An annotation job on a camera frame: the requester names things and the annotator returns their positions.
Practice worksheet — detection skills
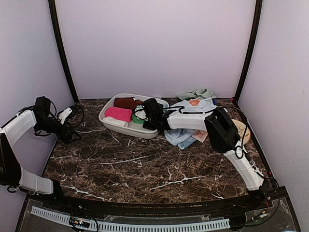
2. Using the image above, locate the light blue towel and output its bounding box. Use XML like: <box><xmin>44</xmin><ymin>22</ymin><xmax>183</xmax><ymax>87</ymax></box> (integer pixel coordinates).
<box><xmin>164</xmin><ymin>98</ymin><xmax>217</xmax><ymax>150</ymax></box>

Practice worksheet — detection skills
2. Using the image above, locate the green microfiber towel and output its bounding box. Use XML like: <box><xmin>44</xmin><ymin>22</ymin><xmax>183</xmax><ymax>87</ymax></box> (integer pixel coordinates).
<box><xmin>132</xmin><ymin>114</ymin><xmax>144</xmax><ymax>124</ymax></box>

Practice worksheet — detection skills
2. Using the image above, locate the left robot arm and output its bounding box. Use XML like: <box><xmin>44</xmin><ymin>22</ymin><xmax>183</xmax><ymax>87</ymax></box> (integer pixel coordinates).
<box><xmin>0</xmin><ymin>96</ymin><xmax>84</xmax><ymax>211</ymax></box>

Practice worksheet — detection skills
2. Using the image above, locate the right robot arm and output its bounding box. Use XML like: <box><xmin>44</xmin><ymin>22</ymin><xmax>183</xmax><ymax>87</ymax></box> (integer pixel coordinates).
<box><xmin>142</xmin><ymin>98</ymin><xmax>269</xmax><ymax>210</ymax></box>

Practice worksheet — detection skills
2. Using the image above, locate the white plastic basin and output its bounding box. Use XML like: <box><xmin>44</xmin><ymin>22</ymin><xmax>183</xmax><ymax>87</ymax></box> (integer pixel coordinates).
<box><xmin>98</xmin><ymin>93</ymin><xmax>159</xmax><ymax>139</ymax></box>

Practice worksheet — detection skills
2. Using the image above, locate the pink rolled towel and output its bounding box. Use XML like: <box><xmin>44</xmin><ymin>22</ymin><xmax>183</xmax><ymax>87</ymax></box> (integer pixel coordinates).
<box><xmin>105</xmin><ymin>107</ymin><xmax>132</xmax><ymax>122</ymax></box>

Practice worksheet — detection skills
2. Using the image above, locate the brown rolled towel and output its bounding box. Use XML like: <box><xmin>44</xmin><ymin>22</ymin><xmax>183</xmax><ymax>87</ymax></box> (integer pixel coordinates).
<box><xmin>114</xmin><ymin>97</ymin><xmax>142</xmax><ymax>109</ymax></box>

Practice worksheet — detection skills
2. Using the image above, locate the orange patterned cloth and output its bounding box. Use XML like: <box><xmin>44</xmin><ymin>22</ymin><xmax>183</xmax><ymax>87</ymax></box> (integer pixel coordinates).
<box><xmin>188</xmin><ymin>99</ymin><xmax>200</xmax><ymax>107</ymax></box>

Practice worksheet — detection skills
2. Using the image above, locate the white rolled towel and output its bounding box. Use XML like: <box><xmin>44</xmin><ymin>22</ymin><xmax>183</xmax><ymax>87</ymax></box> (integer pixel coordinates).
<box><xmin>102</xmin><ymin>116</ymin><xmax>128</xmax><ymax>127</ymax></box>

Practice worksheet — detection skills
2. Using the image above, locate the sage green crumpled towel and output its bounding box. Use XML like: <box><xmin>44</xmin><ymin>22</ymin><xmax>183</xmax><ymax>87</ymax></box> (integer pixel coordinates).
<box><xmin>176</xmin><ymin>88</ymin><xmax>216</xmax><ymax>100</ymax></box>

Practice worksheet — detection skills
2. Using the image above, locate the small circuit board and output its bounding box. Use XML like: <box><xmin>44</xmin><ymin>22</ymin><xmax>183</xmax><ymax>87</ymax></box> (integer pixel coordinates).
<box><xmin>69</xmin><ymin>217</ymin><xmax>90</xmax><ymax>229</ymax></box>

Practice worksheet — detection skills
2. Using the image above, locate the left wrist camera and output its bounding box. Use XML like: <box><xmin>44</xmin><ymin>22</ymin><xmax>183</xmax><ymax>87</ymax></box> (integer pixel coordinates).
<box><xmin>57</xmin><ymin>107</ymin><xmax>72</xmax><ymax>125</ymax></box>

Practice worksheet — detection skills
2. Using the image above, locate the left camera black cable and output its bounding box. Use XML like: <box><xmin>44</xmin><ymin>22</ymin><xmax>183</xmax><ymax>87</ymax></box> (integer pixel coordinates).
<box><xmin>48</xmin><ymin>101</ymin><xmax>85</xmax><ymax>129</ymax></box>

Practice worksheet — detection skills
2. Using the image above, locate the white slotted cable duct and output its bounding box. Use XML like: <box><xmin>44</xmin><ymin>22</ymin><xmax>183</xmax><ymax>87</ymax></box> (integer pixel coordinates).
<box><xmin>30</xmin><ymin>206</ymin><xmax>230</xmax><ymax>232</ymax></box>

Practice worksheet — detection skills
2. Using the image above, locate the black front rail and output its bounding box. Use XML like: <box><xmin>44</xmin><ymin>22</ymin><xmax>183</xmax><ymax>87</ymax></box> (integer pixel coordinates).
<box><xmin>43</xmin><ymin>186</ymin><xmax>288</xmax><ymax>219</ymax></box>

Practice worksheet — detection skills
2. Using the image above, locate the left black frame post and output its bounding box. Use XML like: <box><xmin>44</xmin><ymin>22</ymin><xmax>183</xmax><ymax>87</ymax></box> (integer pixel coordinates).
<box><xmin>48</xmin><ymin>0</ymin><xmax>79</xmax><ymax>104</ymax></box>

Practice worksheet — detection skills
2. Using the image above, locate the black frame post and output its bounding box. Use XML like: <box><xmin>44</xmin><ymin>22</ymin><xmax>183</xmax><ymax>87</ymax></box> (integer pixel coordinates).
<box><xmin>48</xmin><ymin>0</ymin><xmax>79</xmax><ymax>104</ymax></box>
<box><xmin>233</xmin><ymin>0</ymin><xmax>263</xmax><ymax>105</ymax></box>

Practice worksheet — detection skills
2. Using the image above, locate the right black frame post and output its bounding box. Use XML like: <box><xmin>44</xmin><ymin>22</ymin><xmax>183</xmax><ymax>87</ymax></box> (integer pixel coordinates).
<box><xmin>233</xmin><ymin>0</ymin><xmax>263</xmax><ymax>105</ymax></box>

